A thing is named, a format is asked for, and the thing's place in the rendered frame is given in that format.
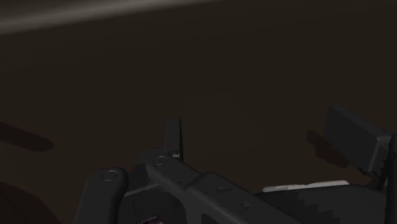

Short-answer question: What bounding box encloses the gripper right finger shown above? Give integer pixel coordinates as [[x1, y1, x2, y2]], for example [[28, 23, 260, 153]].
[[323, 106, 397, 189]]

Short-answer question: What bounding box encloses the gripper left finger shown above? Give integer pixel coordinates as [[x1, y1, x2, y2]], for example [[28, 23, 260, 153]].
[[73, 117, 258, 224]]

